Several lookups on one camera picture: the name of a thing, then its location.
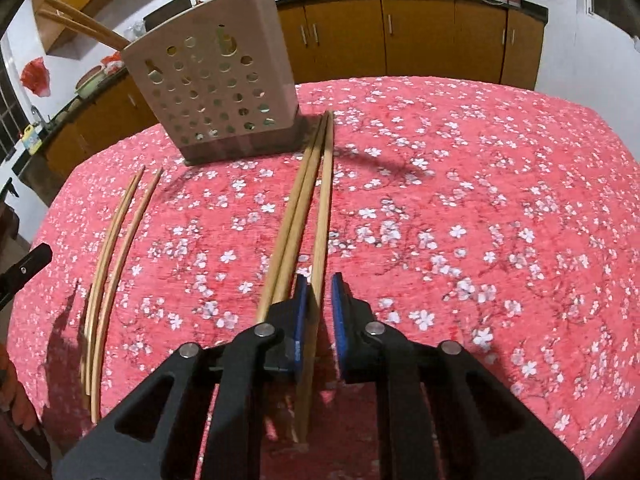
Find wooden chopstick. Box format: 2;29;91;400
271;113;329;304
38;0;111;32
36;10;129;51
256;116;326;324
90;168;164;424
294;110;334;446
80;166;145;396

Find person left hand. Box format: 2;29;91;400
0;344;41;434

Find yellow detergent bottle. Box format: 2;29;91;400
21;124;42;156

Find green basin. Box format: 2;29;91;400
75;65;106;100

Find red floral tablecloth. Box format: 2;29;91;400
8;77;639;474

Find red bag on counter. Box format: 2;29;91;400
101;51;125;76

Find beige perforated utensil holder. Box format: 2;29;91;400
122;0;306;165

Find dark wooden cutting board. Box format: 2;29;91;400
143;0;192;32

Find lower wooden cabinets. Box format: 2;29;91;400
35;0;549;181

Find red plastic bag on wall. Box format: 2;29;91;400
20;56;51;98

